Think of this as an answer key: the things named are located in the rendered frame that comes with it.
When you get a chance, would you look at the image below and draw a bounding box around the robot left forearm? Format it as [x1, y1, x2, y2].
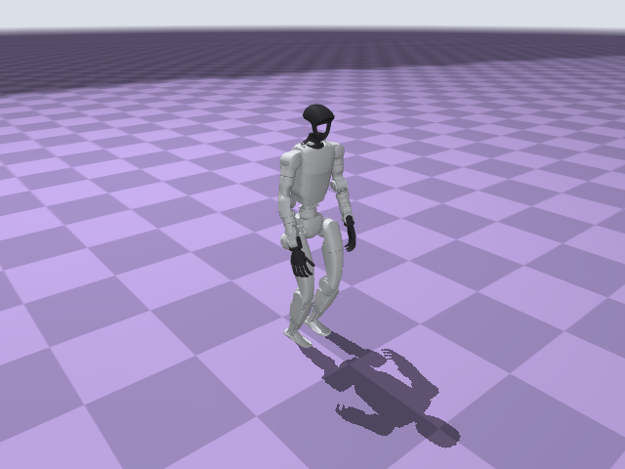
[335, 179, 354, 224]

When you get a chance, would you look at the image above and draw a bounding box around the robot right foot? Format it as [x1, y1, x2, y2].
[283, 328, 313, 348]

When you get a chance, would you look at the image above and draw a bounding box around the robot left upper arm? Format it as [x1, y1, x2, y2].
[329, 142, 347, 192]

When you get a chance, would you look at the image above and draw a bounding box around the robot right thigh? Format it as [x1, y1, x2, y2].
[280, 226, 314, 306]

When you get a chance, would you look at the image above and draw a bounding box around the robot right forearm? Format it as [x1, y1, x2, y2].
[278, 195, 300, 248]

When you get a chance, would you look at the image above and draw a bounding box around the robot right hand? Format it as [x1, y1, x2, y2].
[288, 236, 315, 277]

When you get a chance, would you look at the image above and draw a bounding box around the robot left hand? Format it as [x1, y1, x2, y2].
[344, 215, 355, 252]

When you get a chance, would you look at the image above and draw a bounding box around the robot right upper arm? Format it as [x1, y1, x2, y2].
[277, 149, 302, 209]

